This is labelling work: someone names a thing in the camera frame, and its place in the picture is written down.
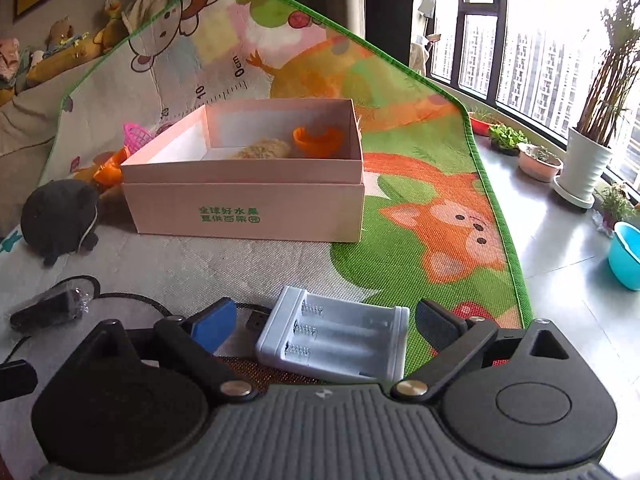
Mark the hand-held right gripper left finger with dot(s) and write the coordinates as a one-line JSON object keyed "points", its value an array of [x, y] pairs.
{"points": [[215, 325]]}

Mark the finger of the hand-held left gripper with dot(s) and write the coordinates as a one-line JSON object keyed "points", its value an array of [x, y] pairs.
{"points": [[17, 380]]}

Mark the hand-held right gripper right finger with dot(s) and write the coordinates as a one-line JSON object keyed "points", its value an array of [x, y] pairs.
{"points": [[440, 325]]}

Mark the black plastic-wrapped gadget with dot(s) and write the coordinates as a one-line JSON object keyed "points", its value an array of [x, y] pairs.
{"points": [[50, 310]]}

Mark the white battery holder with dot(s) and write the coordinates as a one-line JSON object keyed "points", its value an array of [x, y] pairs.
{"points": [[335, 335]]}

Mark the pink cardboard box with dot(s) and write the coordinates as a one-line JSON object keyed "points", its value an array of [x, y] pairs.
{"points": [[240, 210]]}

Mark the black plush toy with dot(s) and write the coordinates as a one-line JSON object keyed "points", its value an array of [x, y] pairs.
{"points": [[57, 220]]}

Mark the tan knitted plush toy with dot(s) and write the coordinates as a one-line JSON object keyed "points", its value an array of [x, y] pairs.
{"points": [[265, 150]]}

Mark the small orange plastic shell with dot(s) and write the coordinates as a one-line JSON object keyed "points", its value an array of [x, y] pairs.
{"points": [[110, 172]]}

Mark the pink plastic net scoop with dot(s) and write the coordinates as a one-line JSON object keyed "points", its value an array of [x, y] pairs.
{"points": [[137, 136]]}

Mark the large orange plastic shell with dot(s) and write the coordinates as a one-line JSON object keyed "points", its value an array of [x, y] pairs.
{"points": [[320, 142]]}

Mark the colourful cartoon play mat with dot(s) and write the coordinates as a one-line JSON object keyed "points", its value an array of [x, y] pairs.
{"points": [[425, 200]]}

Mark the pink flower pot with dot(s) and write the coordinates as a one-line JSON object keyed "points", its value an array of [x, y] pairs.
{"points": [[539, 165]]}

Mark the black pot with seedlings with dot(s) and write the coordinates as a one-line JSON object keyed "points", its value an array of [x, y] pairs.
{"points": [[506, 140]]}

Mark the blue plastic basin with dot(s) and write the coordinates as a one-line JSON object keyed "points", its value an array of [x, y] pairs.
{"points": [[627, 257]]}

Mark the red flower pot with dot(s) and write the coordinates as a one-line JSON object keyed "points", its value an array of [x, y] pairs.
{"points": [[481, 125]]}

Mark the white plant pot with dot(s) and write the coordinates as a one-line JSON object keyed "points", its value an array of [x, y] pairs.
{"points": [[582, 170]]}

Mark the small leafy plant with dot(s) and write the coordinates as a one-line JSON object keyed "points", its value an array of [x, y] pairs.
{"points": [[617, 207]]}

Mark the beige hanging cloth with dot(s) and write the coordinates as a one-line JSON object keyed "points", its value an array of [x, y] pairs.
{"points": [[419, 57]]}

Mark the tall green potted plant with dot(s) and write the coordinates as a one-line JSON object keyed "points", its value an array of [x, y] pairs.
{"points": [[605, 75]]}

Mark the yellow plush cushion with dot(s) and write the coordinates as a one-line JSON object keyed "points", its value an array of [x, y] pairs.
{"points": [[65, 60]]}

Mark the yellow duck plush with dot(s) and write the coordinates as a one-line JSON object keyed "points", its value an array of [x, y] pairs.
{"points": [[112, 25]]}

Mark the pale fluffy plush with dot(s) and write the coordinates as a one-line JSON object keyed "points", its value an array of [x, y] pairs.
{"points": [[150, 7]]}

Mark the brown teddy bear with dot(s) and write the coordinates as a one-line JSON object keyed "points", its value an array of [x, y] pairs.
{"points": [[60, 32]]}

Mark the black window frame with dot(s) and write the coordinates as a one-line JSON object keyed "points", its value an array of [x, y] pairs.
{"points": [[502, 50]]}

